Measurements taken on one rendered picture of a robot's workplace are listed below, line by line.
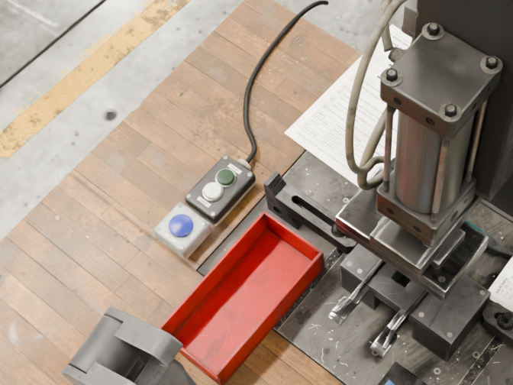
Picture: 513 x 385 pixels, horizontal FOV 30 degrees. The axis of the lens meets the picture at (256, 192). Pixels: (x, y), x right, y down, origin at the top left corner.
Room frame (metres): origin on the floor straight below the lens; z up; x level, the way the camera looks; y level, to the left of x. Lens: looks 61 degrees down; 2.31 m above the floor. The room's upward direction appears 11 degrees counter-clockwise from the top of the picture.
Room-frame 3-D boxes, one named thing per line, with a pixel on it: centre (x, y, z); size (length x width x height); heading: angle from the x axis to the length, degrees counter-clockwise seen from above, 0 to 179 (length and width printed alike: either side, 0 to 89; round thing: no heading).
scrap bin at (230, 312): (0.58, 0.05, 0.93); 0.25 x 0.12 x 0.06; 130
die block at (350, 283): (0.53, -0.20, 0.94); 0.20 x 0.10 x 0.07; 40
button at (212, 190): (0.77, 0.07, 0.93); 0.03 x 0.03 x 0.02
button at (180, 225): (0.72, 0.13, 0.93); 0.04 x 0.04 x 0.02
